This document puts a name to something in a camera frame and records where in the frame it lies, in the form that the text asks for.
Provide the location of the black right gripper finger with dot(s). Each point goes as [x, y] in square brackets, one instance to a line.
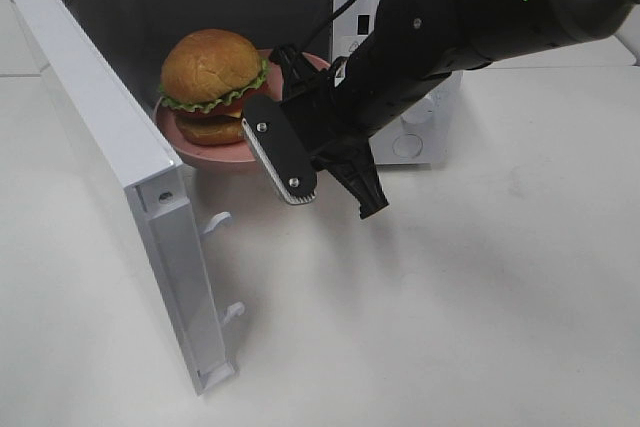
[350, 161]
[299, 76]

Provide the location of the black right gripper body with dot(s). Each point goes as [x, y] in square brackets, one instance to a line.
[354, 84]

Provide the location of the round white door button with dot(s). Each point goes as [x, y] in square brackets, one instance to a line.
[407, 146]

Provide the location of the white timer knob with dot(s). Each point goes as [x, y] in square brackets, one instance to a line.
[420, 113]

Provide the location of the burger with lettuce and tomato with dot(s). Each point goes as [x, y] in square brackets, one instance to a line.
[204, 82]

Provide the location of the pink round plate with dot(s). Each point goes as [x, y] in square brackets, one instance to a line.
[233, 157]

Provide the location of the white microwave door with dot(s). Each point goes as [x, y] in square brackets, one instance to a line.
[133, 170]

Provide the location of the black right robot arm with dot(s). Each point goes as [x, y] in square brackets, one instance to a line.
[418, 44]

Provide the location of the white warning label sticker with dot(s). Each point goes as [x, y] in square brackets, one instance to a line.
[347, 45]

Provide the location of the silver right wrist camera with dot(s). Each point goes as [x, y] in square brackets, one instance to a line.
[278, 149]

